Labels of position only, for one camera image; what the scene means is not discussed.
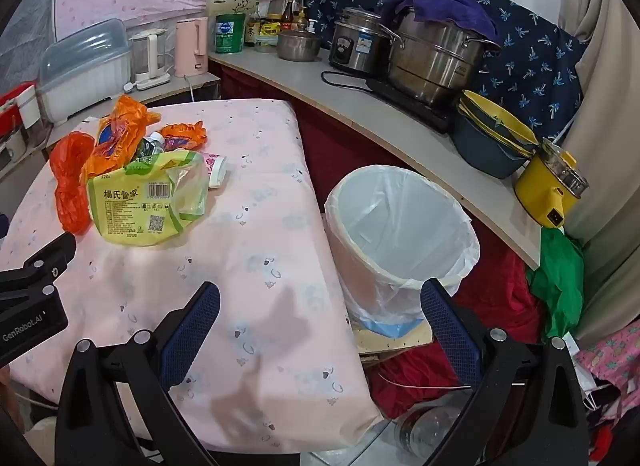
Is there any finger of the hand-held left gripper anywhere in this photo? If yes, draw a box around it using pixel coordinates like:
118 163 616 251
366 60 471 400
0 232 78 299

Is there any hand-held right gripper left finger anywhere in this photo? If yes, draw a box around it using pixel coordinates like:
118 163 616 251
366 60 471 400
55 281 222 466

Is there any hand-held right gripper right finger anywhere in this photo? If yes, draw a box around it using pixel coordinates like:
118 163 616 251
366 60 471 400
420 278 591 466

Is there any orange plastic bag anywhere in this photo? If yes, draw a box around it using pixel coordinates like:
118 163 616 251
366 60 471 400
50 131 97 235

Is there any yellow green food bag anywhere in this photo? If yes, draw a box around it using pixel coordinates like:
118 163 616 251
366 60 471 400
86 150 210 247

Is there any pink trash bin white liner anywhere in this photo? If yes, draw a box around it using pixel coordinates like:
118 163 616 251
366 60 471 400
324 164 481 341

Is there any orange snack wrapper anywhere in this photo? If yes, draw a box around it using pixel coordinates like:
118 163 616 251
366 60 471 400
160 122 207 151
82 94 162 181

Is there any crushed green plastic bottle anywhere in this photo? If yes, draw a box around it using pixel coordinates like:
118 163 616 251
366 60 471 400
134 132 167 159

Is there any pink floral paper cup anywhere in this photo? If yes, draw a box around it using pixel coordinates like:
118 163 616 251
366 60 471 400
201 152 229 190

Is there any light blue plastic bag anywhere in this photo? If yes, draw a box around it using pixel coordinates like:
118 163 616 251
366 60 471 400
359 316 426 341

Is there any wooden board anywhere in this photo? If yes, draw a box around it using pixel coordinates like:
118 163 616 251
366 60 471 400
350 318 435 363

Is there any clear plastic bottle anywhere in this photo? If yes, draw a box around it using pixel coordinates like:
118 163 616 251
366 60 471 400
394 403 473 459

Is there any green plastic bag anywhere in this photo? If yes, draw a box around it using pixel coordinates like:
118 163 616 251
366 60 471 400
529 227 586 341

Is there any red white plastic box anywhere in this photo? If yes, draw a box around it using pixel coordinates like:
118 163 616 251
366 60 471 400
0 83 38 157

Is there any pink pineapple print cloth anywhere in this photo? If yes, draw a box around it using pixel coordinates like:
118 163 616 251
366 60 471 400
574 321 640 414

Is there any yellow electric cooking pot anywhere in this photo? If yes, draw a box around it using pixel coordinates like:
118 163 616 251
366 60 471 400
514 137 592 229

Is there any blue yellow plastic basin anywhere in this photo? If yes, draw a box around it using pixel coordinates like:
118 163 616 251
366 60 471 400
452 90 541 181
457 90 541 157

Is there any white container clear lid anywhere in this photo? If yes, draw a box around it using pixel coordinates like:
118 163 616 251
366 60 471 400
39 18 132 125

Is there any dark red cloth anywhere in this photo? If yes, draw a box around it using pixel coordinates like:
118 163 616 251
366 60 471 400
220 66 548 422

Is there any grey quilted cloth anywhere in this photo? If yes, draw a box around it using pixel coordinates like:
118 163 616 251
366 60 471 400
0 0 58 96

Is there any white glass kettle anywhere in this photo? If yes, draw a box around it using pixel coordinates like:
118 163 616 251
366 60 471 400
130 28 173 86

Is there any black induction cooktop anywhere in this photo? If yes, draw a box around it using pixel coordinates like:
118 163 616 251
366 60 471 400
365 76 458 135

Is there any pink electric kettle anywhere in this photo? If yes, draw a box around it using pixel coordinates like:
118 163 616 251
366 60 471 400
174 16 210 78

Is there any large steel steamer pot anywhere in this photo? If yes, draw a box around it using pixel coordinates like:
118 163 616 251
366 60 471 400
382 6 502 107

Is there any beige curtain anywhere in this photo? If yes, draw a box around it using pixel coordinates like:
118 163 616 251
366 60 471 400
562 0 640 307

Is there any green tin can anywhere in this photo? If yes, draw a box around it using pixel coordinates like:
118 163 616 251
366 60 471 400
215 13 247 54

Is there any steel rice cooker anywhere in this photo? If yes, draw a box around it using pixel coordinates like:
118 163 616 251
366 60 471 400
328 6 401 74

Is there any small steel lidded pot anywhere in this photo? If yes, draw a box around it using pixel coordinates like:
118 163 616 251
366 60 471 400
276 28 323 61

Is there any dark sauce bottle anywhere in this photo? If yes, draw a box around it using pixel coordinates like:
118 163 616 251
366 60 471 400
245 0 262 48

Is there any yellow label jar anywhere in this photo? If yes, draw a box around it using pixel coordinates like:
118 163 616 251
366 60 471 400
260 13 284 39

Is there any purple towel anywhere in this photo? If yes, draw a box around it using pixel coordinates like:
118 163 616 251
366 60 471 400
379 0 501 44

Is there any black power cable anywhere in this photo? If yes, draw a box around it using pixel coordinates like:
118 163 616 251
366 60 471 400
320 70 373 94

